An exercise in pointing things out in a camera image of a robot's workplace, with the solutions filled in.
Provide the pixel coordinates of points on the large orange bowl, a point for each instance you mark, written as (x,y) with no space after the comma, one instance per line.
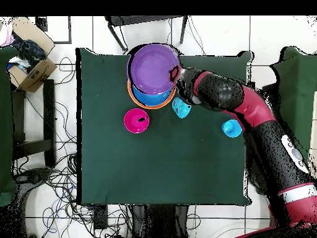
(148,107)

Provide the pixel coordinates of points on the small light blue bowl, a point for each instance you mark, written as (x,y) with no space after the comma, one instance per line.
(180,109)

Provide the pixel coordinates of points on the black bench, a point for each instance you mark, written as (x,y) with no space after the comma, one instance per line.
(48,124)

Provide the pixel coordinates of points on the black metal stand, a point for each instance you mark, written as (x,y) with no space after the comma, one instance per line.
(143,20)

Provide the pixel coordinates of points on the large blue bowl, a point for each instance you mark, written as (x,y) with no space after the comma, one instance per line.
(151,99)

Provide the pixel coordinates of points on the pink bowl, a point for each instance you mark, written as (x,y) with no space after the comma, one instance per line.
(136,120)

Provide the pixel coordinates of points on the blue cup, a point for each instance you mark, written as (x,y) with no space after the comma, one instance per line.
(232,129)

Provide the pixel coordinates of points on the purple bowl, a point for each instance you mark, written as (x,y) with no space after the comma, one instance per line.
(153,67)

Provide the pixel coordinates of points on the beige board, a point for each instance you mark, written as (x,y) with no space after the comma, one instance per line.
(313,129)

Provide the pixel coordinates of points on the cardboard box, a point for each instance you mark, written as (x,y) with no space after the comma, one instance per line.
(37,74)

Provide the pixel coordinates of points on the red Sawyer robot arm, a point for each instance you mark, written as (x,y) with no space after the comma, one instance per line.
(267,129)

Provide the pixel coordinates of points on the dark green tablecloth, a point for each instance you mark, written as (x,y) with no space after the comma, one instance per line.
(109,163)

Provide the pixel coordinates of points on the green cloth covered table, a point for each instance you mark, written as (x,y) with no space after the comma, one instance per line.
(5,148)
(297,84)

